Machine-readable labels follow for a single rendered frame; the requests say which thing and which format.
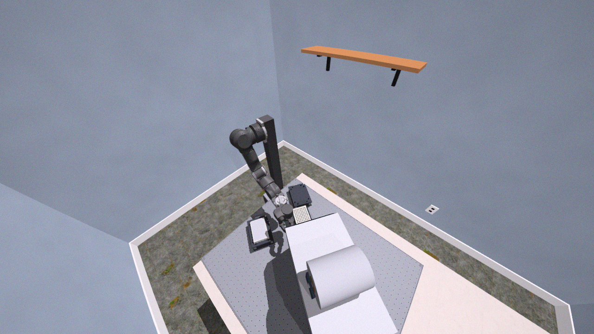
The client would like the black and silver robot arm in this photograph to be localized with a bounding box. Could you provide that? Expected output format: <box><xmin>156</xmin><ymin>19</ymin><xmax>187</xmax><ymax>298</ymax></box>
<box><xmin>229</xmin><ymin>119</ymin><xmax>288</xmax><ymax>208</ymax></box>

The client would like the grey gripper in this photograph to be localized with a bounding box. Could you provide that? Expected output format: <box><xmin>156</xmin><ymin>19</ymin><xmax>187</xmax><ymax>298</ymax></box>
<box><xmin>273</xmin><ymin>197</ymin><xmax>294</xmax><ymax>232</ymax></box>

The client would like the white cylinder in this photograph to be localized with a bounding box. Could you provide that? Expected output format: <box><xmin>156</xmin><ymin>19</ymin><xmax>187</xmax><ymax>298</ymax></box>
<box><xmin>306</xmin><ymin>245</ymin><xmax>375</xmax><ymax>309</ymax></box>

